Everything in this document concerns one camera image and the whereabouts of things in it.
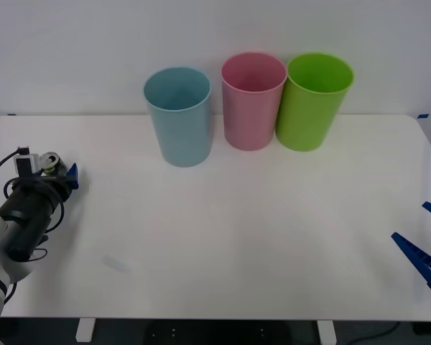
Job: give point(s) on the white table leg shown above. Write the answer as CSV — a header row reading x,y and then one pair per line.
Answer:
x,y
84,330
326,331

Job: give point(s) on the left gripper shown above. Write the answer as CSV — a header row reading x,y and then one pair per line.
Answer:
x,y
55,187

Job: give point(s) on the pale blue plastic bin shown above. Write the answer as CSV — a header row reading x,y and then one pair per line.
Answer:
x,y
181,125

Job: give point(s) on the green plastic bin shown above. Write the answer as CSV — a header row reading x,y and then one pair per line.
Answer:
x,y
307,115

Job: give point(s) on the silver drink can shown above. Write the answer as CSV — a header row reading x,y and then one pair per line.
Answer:
x,y
51,158

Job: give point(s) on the pink plastic bin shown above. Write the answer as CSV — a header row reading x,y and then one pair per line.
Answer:
x,y
249,115

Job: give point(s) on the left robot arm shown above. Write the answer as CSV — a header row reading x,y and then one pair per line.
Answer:
x,y
19,223

